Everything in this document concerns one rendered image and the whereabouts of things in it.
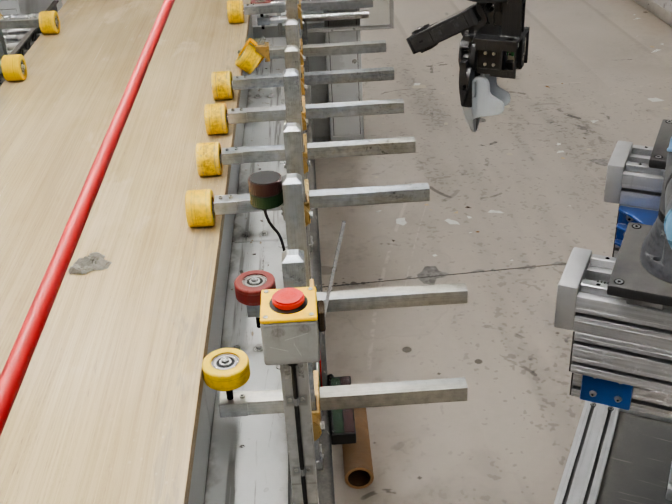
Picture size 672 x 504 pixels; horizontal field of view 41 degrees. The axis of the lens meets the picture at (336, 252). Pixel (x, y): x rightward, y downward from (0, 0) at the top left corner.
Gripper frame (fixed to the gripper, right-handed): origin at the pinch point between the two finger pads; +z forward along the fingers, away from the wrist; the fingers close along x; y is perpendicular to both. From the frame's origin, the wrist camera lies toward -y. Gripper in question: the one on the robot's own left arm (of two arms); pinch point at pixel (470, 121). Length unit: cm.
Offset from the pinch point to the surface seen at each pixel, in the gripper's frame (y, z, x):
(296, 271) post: -21.5, 20.2, -17.6
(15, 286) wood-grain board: -88, 41, -12
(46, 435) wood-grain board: -54, 41, -44
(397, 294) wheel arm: -18, 46, 17
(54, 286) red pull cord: 10, -33, -96
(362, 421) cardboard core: -47, 124, 61
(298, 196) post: -32.3, 20.3, 4.9
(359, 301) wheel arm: -25, 46, 13
